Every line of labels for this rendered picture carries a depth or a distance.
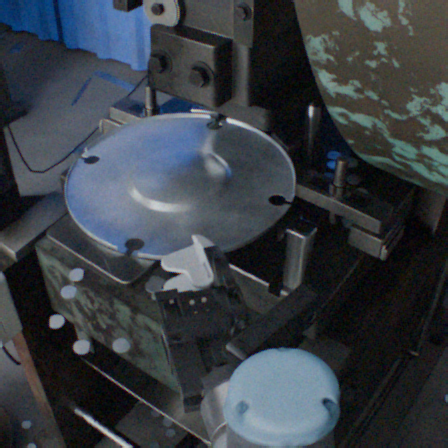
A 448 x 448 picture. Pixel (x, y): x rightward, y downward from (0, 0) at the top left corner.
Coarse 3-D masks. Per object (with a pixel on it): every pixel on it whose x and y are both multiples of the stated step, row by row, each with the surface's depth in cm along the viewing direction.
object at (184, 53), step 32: (160, 0) 70; (192, 0) 68; (224, 0) 66; (160, 32) 70; (192, 32) 70; (224, 32) 68; (288, 32) 73; (160, 64) 71; (192, 64) 70; (224, 64) 69; (256, 64) 70; (288, 64) 76; (192, 96) 73; (224, 96) 72; (256, 96) 73
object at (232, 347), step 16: (304, 288) 63; (288, 304) 62; (304, 304) 62; (320, 304) 64; (272, 320) 60; (288, 320) 60; (304, 320) 62; (240, 336) 59; (256, 336) 59; (272, 336) 59; (288, 336) 62; (240, 352) 58; (256, 352) 58
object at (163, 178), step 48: (96, 144) 87; (144, 144) 87; (192, 144) 86; (240, 144) 86; (96, 192) 79; (144, 192) 78; (192, 192) 78; (240, 192) 79; (288, 192) 79; (96, 240) 72; (144, 240) 73; (192, 240) 73; (240, 240) 73
